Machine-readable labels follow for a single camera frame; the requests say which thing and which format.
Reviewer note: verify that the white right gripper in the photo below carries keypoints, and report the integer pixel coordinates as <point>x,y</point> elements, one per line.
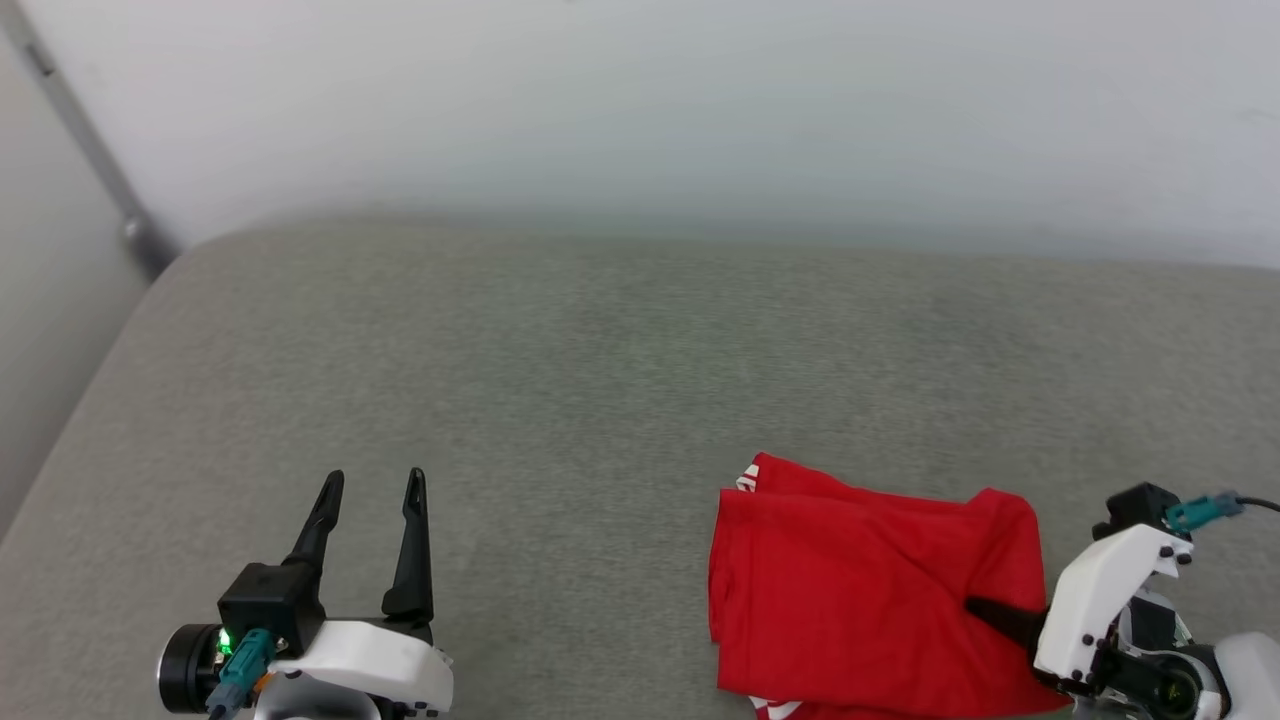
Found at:
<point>1100,600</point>

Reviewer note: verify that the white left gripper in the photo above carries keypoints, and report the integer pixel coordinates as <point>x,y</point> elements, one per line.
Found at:
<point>380,660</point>

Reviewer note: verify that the red garment with white stripes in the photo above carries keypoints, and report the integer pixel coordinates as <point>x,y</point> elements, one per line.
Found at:
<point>850,600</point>

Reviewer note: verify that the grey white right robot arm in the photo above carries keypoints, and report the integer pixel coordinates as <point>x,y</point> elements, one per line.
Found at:
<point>1250,670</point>

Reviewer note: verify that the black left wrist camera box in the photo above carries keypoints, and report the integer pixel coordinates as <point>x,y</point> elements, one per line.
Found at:
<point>270,600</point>

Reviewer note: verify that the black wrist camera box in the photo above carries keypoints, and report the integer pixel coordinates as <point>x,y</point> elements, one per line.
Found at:
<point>1135,505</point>
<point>270,600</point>

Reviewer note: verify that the teal left camera connector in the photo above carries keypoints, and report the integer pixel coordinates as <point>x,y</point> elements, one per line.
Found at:
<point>245,665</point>

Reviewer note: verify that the teal camera connector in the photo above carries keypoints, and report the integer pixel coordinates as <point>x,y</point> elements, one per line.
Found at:
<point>245,665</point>
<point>1200,513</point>

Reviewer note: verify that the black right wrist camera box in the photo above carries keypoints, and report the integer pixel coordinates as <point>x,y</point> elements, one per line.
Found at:
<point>1135,505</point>

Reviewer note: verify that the teal right camera connector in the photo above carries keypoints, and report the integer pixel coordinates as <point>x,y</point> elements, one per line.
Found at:
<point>1200,513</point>

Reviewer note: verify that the grey metal wall strip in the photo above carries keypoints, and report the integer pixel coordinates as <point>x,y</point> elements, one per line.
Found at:
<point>98,160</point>

